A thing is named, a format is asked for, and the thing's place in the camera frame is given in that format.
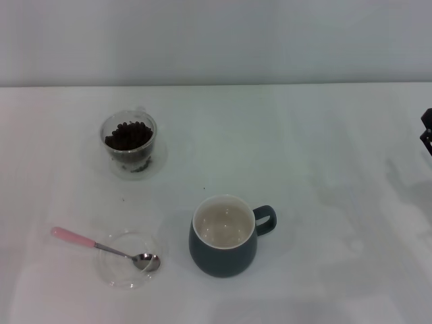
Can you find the clear glass dish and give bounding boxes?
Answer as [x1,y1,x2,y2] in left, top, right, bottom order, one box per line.
[98,229,164,290]

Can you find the clear double-wall glass cup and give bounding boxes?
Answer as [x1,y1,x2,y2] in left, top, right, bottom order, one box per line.
[99,106,159,169]

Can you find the roasted coffee beans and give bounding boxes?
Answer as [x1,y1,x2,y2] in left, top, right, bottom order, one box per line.
[104,120,153,151]

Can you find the pink-handled metal spoon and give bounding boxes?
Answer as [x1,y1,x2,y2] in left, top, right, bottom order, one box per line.
[51,226,161,273]

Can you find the dark green ceramic mug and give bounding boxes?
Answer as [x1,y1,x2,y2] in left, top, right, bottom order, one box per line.
[188,194,278,279]

